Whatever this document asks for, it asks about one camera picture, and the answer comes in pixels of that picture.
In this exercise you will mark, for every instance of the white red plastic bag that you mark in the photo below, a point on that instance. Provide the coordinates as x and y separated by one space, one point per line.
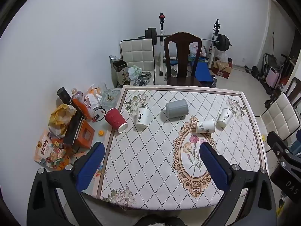
196 49

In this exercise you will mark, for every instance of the orange box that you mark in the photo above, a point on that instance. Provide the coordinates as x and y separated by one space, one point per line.
84 134

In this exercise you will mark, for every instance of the black flat case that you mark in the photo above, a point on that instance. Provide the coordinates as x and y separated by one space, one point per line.
73 128

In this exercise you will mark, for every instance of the dark wooden chair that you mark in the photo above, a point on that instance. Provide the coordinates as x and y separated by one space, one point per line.
182 51
295 90

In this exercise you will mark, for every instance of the blue cloth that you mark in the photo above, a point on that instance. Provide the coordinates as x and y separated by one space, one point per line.
296 144

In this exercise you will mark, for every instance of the grey plastic cup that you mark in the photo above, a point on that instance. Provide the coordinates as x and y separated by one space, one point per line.
176 109

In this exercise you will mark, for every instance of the black barbell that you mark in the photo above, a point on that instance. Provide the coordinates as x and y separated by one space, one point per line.
223 42

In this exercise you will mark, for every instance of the orange snack packet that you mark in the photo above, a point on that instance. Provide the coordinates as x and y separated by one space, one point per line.
47 149

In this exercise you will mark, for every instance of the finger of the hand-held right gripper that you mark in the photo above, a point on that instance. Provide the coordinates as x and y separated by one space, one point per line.
277 141

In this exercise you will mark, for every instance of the white weight rack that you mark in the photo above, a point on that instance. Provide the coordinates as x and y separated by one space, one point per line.
161 40

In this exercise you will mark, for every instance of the white orange packet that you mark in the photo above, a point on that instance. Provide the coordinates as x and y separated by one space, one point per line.
93 96

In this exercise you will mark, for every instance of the white printed paper cup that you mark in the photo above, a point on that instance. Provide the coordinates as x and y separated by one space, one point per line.
205 126
141 119
224 118

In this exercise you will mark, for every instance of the yellow bottle cap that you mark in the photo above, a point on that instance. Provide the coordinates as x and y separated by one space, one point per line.
101 133

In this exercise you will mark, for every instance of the blue weight bench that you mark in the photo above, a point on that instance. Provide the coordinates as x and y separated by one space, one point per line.
202 71

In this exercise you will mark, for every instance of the glass ashtray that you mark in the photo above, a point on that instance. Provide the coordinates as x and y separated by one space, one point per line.
109 97

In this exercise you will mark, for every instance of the floral printed table mat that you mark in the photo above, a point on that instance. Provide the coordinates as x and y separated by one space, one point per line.
152 157

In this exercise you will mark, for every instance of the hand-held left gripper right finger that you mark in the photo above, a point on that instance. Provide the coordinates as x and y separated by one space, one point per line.
214 167

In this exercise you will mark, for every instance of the white padded chair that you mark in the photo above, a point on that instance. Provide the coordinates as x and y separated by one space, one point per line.
137 53
278 119

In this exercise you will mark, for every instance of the yellow plastic bag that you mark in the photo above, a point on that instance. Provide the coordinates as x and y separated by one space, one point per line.
60 119

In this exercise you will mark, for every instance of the black cylinder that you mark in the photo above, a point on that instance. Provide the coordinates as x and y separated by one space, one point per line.
64 95

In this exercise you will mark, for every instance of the orange drink bottle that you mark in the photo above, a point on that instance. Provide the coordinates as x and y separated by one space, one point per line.
82 104

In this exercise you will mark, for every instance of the cardboard box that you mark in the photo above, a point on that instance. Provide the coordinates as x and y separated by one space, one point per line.
223 70

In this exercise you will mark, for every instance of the clear plastic bag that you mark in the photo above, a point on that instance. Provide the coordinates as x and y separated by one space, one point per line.
222 57

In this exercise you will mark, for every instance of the pink suitcase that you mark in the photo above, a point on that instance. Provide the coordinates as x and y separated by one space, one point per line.
273 77

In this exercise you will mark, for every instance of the green white plastic bag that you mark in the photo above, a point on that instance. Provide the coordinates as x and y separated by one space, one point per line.
134 72

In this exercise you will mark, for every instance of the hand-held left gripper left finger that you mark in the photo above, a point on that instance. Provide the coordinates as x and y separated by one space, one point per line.
90 167

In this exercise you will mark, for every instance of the dark tea box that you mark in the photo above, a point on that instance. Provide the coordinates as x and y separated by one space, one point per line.
121 74

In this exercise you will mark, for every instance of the black dumbbell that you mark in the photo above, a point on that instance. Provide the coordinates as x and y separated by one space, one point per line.
254 71

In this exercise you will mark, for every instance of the red ribbed paper cup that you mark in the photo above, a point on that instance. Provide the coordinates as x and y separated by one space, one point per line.
115 120

